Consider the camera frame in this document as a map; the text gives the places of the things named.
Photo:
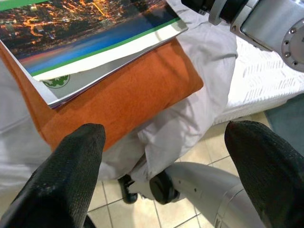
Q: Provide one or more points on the glossy city photo magazine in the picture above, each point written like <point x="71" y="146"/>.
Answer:
<point x="71" y="35"/>

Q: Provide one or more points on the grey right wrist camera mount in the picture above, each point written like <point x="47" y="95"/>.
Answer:
<point x="215" y="14"/>

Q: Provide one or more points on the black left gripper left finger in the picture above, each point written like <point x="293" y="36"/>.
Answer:
<point x="64" y="175"/>

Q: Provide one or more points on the orange rectangular pillow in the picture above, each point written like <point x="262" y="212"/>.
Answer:
<point x="130" y="95"/>

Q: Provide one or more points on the white quilted mattress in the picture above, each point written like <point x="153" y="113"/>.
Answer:
<point x="261" y="83"/>

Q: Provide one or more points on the grey crumpled duvet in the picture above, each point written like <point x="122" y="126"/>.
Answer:
<point x="209" y="47"/>

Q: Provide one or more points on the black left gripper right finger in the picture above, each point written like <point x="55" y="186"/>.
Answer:
<point x="273" y="175"/>

